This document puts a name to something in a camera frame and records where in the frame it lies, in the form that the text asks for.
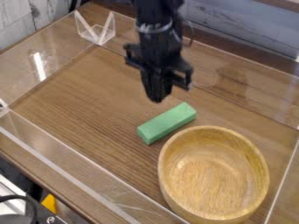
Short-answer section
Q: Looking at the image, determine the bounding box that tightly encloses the green rectangular block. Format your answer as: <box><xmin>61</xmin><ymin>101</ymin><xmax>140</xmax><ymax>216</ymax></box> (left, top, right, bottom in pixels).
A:
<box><xmin>136</xmin><ymin>102</ymin><xmax>196</xmax><ymax>145</ymax></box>

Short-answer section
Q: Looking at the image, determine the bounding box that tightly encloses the brown wooden bowl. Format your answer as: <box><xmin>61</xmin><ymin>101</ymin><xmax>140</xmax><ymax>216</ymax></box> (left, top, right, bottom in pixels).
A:
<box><xmin>157</xmin><ymin>125</ymin><xmax>269</xmax><ymax>224</ymax></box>

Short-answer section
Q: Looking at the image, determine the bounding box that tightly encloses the black cable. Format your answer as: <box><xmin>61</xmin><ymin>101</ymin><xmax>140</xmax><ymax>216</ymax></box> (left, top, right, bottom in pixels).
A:
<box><xmin>0</xmin><ymin>194</ymin><xmax>42</xmax><ymax>224</ymax></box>

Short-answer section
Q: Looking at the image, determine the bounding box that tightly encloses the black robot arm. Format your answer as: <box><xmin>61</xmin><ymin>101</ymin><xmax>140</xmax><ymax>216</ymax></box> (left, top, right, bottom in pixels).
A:
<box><xmin>122</xmin><ymin>0</ymin><xmax>193</xmax><ymax>103</ymax></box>

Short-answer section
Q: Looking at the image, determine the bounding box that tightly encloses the clear acrylic front wall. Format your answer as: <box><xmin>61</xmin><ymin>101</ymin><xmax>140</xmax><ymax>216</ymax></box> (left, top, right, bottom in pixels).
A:
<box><xmin>0</xmin><ymin>99</ymin><xmax>185</xmax><ymax>224</ymax></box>

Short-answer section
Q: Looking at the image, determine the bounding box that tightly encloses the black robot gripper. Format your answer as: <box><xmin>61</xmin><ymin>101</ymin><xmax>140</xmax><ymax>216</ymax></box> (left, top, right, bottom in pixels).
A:
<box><xmin>122</xmin><ymin>27</ymin><xmax>193</xmax><ymax>102</ymax></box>

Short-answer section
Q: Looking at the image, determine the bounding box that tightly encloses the yellow sticker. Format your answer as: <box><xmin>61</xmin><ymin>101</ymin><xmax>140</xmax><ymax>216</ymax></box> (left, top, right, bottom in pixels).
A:
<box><xmin>41</xmin><ymin>194</ymin><xmax>57</xmax><ymax>214</ymax></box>

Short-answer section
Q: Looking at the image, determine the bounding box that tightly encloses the clear acrylic corner bracket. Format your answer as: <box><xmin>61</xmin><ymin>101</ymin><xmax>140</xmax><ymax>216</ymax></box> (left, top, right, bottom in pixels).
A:
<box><xmin>73</xmin><ymin>10</ymin><xmax>116</xmax><ymax>46</ymax></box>

